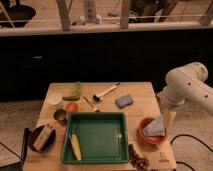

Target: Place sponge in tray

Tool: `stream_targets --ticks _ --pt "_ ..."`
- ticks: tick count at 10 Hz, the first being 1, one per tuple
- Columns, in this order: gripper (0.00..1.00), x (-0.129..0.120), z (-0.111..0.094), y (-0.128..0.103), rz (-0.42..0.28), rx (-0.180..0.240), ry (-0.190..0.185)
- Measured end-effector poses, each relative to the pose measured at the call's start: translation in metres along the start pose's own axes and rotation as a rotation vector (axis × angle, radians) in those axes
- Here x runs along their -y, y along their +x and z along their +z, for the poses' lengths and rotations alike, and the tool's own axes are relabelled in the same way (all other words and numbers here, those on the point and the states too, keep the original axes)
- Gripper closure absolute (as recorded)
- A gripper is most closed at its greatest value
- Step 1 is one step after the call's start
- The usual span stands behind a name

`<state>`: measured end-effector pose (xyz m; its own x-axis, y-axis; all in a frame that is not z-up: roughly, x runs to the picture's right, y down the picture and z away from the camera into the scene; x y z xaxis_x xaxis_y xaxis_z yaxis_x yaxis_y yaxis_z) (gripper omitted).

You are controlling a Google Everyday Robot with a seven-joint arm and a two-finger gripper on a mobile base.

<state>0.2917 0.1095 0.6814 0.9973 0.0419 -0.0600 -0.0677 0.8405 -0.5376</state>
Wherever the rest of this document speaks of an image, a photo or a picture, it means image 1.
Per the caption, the white handled brush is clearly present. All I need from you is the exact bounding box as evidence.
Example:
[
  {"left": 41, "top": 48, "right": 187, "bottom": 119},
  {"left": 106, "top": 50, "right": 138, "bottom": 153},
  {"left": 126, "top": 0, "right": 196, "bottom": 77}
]
[{"left": 93, "top": 83, "right": 120, "bottom": 101}]

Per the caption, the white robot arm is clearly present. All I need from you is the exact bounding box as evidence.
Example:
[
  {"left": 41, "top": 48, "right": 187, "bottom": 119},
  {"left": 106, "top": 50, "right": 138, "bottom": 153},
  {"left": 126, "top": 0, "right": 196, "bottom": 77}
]
[{"left": 157, "top": 62, "right": 213, "bottom": 128}]

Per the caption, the yellow corn cob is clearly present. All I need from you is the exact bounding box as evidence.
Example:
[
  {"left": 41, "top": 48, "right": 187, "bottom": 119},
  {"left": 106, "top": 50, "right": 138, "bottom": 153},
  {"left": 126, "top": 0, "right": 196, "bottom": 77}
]
[{"left": 70, "top": 134, "right": 82, "bottom": 160}]

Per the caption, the metal spoon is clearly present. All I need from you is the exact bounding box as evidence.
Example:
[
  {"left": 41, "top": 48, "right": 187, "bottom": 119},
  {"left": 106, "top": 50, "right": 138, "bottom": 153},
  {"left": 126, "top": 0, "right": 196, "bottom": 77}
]
[{"left": 83, "top": 96, "right": 101, "bottom": 112}]

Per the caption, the wooden table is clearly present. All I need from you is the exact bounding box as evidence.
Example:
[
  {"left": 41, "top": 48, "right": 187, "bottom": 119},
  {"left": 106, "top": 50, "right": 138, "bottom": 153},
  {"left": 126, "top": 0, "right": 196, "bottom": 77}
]
[{"left": 24, "top": 82, "right": 176, "bottom": 171}]

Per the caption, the small metal cup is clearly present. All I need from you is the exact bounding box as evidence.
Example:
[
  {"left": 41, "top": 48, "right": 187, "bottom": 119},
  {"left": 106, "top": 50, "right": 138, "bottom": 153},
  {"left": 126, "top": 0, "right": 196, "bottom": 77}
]
[{"left": 53, "top": 109, "right": 66, "bottom": 122}]

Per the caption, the sandwich slice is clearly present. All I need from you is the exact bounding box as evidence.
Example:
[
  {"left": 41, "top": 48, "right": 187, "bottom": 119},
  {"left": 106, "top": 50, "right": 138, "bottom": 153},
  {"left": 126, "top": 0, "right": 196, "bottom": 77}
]
[{"left": 33, "top": 125, "right": 53, "bottom": 151}]

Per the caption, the orange tomato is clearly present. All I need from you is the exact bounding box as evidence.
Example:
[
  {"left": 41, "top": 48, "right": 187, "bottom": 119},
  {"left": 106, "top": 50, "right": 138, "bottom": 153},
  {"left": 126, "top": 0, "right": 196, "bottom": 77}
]
[{"left": 65, "top": 102, "right": 78, "bottom": 113}]

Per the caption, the black cable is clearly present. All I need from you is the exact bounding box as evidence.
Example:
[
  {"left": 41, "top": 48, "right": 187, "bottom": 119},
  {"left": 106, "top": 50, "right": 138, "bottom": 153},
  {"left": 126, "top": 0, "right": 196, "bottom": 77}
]
[{"left": 170, "top": 133, "right": 213, "bottom": 171}]

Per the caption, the grey blue cloth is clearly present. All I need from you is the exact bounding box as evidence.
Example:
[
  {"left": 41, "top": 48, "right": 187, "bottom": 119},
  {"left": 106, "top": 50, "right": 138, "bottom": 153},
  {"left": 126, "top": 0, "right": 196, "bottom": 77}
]
[{"left": 143, "top": 115, "right": 165, "bottom": 136}]

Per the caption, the blue sponge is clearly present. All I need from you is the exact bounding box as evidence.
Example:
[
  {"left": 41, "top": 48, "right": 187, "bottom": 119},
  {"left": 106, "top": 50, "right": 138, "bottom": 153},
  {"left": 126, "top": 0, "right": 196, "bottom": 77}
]
[{"left": 115, "top": 95, "right": 133, "bottom": 108}]

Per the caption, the orange bowl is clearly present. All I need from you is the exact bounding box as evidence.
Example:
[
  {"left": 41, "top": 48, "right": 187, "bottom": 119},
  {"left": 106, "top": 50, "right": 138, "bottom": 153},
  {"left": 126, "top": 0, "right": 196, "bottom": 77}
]
[{"left": 137, "top": 117, "right": 168, "bottom": 145}]

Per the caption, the bunch of dark grapes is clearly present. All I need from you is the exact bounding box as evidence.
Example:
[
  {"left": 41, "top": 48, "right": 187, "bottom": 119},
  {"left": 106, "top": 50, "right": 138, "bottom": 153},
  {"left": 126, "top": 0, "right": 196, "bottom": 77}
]
[{"left": 128, "top": 144, "right": 149, "bottom": 171}]

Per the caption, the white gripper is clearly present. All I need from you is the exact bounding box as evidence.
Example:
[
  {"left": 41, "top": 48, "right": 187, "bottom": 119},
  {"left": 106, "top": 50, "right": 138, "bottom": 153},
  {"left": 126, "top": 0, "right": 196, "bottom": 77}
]
[{"left": 157, "top": 92, "right": 176, "bottom": 128}]

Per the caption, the green plastic tray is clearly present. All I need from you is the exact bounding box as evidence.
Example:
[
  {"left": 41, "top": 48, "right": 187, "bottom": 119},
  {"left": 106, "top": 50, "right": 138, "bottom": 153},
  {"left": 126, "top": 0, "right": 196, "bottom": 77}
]
[{"left": 61, "top": 112, "right": 129, "bottom": 164}]

